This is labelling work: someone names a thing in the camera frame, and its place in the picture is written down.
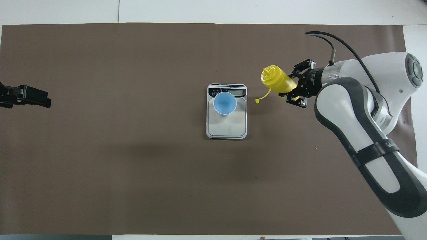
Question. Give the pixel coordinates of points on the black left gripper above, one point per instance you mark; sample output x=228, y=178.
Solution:
x=8, y=96

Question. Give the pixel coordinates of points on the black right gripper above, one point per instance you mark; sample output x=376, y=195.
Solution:
x=315, y=81

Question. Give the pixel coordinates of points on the yellow squeeze bottle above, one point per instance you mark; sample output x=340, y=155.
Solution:
x=278, y=81

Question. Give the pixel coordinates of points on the blue plastic cup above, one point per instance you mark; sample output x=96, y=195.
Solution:
x=225, y=103

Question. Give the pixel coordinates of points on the silver digital kitchen scale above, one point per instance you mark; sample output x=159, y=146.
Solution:
x=230, y=128

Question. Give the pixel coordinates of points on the brown table mat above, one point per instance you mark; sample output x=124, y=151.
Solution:
x=133, y=186

